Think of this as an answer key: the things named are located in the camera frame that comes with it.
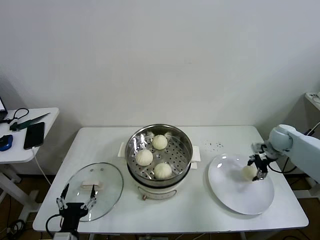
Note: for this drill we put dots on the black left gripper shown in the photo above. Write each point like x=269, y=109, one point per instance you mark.
x=72, y=215

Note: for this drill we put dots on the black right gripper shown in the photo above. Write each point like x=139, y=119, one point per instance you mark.
x=261, y=163

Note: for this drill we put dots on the white steamed baozi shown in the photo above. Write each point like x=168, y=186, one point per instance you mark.
x=163, y=170
x=160, y=142
x=248, y=173
x=144, y=157

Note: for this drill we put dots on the round glass pot lid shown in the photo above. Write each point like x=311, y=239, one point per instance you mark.
x=110, y=180

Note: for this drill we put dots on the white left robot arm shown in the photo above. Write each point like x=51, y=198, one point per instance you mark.
x=66, y=235

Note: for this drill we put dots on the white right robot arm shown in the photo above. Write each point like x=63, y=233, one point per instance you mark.
x=300, y=147

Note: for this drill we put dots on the round white plate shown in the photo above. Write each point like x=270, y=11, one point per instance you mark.
x=237, y=195

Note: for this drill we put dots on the white stand foot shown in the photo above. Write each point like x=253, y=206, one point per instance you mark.
x=303, y=194

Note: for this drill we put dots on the white side table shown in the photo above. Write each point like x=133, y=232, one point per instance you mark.
x=15, y=156

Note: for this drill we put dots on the black smartphone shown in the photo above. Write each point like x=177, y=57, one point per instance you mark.
x=34, y=135

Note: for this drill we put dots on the white power strip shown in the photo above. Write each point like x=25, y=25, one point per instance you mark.
x=313, y=98

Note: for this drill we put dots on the blue computer mouse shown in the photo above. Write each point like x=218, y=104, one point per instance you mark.
x=6, y=142

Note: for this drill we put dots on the small black adapter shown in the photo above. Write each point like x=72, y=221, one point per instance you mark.
x=14, y=126

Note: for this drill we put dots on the open laptop lit screen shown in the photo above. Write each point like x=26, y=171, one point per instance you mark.
x=2, y=103

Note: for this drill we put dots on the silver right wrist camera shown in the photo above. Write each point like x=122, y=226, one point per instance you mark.
x=260, y=148

